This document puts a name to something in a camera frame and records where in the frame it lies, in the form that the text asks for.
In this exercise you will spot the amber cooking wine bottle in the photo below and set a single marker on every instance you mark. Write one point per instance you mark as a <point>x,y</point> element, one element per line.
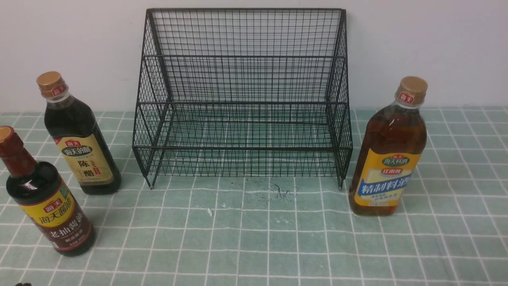
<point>394,140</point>

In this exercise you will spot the dark vinegar bottle gold cap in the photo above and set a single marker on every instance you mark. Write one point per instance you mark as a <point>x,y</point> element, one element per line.
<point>73,126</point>

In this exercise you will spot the dark soy sauce bottle red neck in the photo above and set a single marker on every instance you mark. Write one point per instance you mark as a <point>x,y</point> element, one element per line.
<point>38,188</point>

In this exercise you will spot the green checkered tablecloth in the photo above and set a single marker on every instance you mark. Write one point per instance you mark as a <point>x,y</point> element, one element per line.
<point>449,230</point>

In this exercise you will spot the black wire mesh shelf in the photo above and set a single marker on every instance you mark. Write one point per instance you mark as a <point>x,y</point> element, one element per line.
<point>243,92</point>

